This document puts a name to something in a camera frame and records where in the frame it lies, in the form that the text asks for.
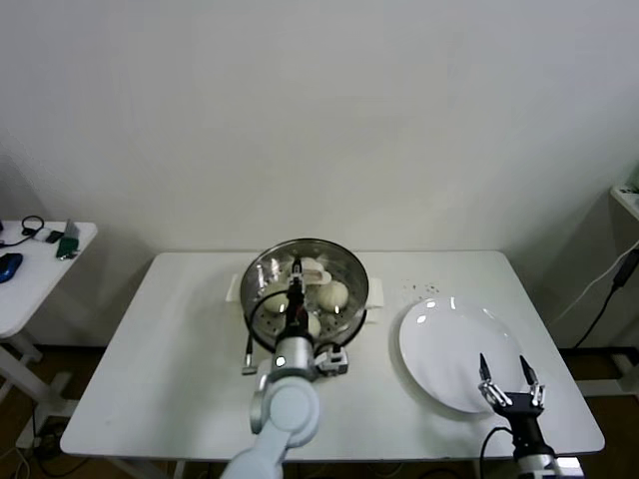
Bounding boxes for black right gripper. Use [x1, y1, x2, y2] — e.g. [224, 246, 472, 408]
[477, 352, 547, 450]

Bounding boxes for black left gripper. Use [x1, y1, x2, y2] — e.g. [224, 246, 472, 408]
[283, 256, 310, 330]

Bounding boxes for round glass pot lid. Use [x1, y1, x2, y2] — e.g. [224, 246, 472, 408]
[239, 238, 371, 350]

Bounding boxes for perforated stainless steamer basket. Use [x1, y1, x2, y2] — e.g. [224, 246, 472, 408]
[240, 239, 371, 350]

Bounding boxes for large white plate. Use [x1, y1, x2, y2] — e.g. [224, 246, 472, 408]
[397, 296, 528, 414]

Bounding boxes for scattered dark crumbs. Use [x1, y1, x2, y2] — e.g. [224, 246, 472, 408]
[401, 280, 441, 296]

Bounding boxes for white shelf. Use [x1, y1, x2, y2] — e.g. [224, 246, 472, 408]
[609, 182, 639, 222]

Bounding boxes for white side table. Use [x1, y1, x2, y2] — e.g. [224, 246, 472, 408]
[0, 219, 100, 453]

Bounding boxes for blue computer mouse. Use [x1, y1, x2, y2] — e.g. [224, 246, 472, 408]
[0, 251, 25, 284]

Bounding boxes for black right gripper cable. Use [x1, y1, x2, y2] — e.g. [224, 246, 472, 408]
[480, 425, 516, 461]

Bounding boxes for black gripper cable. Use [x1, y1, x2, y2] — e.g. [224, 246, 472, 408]
[241, 292, 292, 376]
[480, 425, 516, 461]

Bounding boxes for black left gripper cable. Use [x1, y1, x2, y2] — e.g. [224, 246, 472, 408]
[241, 292, 292, 376]

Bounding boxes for white table base frame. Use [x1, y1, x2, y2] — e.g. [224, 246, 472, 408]
[578, 348, 639, 399]

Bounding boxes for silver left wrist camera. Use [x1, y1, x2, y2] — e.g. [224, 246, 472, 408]
[315, 344, 349, 376]

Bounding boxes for white wall cable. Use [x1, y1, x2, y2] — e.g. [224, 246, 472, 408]
[553, 244, 639, 321]

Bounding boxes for black power adapter cable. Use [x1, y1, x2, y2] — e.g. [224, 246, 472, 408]
[573, 248, 639, 349]

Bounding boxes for black headset with cable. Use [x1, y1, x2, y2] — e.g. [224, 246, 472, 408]
[0, 215, 47, 248]

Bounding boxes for black floor cable bundle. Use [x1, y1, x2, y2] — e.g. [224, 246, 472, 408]
[29, 413, 71, 478]

